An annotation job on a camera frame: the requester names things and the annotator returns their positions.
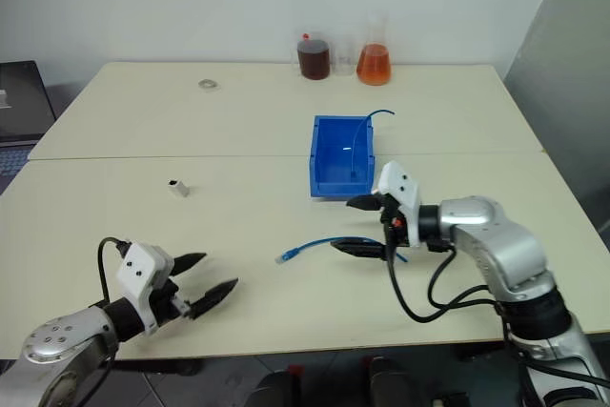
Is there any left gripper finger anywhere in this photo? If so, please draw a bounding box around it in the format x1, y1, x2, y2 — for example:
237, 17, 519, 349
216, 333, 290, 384
170, 252, 208, 278
189, 277, 240, 319

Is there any dark rounded shape with red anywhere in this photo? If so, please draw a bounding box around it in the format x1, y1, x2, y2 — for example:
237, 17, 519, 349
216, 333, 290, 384
240, 363, 307, 407

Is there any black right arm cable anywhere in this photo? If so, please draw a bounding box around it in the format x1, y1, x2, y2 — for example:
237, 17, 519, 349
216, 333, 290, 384
384, 234, 507, 325

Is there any empty clear beaker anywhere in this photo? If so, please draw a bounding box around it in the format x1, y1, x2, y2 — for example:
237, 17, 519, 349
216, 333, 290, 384
332, 35, 357, 77

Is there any blue plastic bin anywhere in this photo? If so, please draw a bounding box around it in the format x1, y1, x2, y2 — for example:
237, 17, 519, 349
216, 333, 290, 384
309, 113, 378, 200

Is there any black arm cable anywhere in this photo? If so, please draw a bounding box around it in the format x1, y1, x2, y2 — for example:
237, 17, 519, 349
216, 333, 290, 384
384, 234, 507, 325
96, 236, 132, 309

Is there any grey wall panel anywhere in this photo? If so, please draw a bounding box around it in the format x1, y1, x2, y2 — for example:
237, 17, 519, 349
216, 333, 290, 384
503, 0, 610, 254

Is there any beaker with dark brown liquid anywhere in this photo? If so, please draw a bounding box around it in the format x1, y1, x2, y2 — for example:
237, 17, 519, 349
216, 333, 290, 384
296, 32, 332, 79

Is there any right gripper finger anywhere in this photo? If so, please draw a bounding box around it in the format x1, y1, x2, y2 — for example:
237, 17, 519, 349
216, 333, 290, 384
345, 193, 383, 213
330, 236, 390, 262

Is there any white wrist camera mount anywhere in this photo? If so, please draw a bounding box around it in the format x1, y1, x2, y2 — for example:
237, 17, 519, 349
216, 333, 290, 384
116, 243, 175, 336
375, 161, 424, 249

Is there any flask with orange liquid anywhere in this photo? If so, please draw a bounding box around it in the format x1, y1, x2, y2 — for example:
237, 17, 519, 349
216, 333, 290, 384
356, 11, 395, 87

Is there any dark laptop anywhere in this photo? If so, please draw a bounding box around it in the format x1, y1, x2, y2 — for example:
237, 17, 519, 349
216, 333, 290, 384
0, 60, 59, 194

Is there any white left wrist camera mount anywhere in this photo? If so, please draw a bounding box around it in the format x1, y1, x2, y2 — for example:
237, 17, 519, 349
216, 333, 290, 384
116, 243, 175, 336

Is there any blue cable with clear plug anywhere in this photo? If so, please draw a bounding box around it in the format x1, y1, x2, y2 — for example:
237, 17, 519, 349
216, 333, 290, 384
274, 235, 412, 266

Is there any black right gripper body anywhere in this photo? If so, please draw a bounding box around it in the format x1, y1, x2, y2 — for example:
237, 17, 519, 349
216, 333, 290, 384
378, 192, 412, 248

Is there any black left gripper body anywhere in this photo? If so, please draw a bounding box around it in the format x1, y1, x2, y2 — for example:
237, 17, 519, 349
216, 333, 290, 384
151, 279, 193, 329

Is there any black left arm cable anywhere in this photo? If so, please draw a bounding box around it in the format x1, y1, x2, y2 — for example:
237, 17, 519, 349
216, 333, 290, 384
96, 236, 132, 309

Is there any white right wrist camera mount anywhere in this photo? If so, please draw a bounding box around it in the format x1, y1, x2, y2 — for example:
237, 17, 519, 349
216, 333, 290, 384
375, 161, 424, 249

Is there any thin blue cable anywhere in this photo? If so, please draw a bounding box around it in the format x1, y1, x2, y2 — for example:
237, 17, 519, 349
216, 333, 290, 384
349, 108, 397, 180

